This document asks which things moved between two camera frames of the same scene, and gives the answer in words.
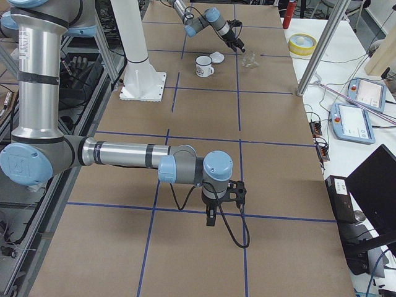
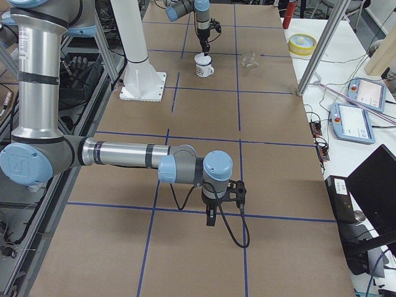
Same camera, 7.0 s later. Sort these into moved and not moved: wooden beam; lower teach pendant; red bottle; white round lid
Moved: white round lid
Not moved: wooden beam; lower teach pendant; red bottle
